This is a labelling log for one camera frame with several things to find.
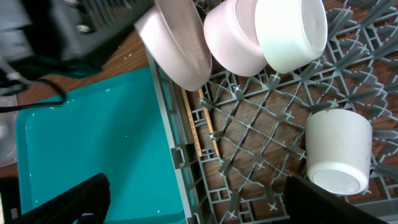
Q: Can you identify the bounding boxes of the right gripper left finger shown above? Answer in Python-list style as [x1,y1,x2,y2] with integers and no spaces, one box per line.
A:
[13,173,111,224]

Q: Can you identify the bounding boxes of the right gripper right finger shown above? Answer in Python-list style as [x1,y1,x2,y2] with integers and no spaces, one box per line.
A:
[284,175,385,224]

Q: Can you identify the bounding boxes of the wooden chopstick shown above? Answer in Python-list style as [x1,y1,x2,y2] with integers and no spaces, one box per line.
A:
[203,106,220,157]
[181,89,203,157]

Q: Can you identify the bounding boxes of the white bowl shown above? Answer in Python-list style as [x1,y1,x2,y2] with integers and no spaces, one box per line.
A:
[254,0,328,73]

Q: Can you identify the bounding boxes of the white plate with peanuts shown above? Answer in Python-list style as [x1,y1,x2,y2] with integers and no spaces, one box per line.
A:
[134,0,212,91]

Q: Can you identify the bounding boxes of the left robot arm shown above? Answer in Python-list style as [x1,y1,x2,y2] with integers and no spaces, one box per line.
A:
[1,0,154,79]

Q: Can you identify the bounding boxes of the grey dishwasher rack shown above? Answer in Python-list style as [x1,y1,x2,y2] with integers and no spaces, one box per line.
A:
[149,1,397,223]

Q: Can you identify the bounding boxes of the teal serving tray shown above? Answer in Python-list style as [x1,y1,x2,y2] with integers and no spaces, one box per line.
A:
[15,67,185,223]

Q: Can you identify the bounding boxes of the clear plastic storage bin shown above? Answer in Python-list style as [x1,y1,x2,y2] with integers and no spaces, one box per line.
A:
[0,111,18,167]

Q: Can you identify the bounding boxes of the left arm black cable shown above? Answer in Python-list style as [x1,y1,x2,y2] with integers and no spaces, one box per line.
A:
[0,58,68,113]

